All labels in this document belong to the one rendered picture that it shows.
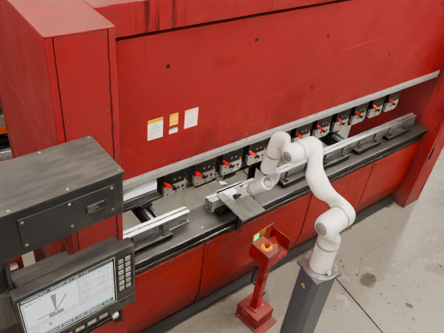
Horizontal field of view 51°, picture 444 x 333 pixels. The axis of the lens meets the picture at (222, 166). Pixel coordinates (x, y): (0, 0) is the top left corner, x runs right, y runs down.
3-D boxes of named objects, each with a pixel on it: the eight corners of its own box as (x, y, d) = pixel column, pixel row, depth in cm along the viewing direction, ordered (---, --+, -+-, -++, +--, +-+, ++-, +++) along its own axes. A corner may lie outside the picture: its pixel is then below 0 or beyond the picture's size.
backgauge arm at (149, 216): (154, 240, 291) (154, 224, 283) (108, 183, 329) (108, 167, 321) (165, 235, 295) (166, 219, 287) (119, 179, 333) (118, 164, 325)
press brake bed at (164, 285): (121, 358, 305) (117, 278, 255) (107, 334, 318) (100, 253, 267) (394, 202, 462) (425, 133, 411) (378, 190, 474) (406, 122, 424)
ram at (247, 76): (103, 197, 230) (92, 45, 181) (96, 188, 235) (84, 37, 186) (437, 76, 387) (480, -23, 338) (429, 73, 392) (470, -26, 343)
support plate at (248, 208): (242, 221, 277) (242, 220, 276) (217, 196, 292) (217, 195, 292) (265, 211, 286) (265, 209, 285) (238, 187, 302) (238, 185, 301)
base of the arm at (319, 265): (343, 273, 251) (353, 251, 240) (316, 285, 243) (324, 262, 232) (322, 249, 264) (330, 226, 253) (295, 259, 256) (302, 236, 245)
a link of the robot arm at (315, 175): (327, 236, 233) (346, 223, 242) (343, 232, 223) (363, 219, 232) (284, 147, 236) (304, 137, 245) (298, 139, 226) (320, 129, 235)
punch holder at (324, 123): (312, 140, 321) (318, 120, 311) (304, 134, 326) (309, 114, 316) (328, 134, 329) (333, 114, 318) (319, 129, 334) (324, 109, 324)
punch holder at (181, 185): (163, 199, 258) (164, 176, 248) (156, 190, 263) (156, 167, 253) (186, 190, 266) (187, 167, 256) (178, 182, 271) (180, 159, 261)
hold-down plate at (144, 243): (127, 258, 261) (127, 254, 259) (123, 251, 264) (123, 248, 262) (173, 237, 276) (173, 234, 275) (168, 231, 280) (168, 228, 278)
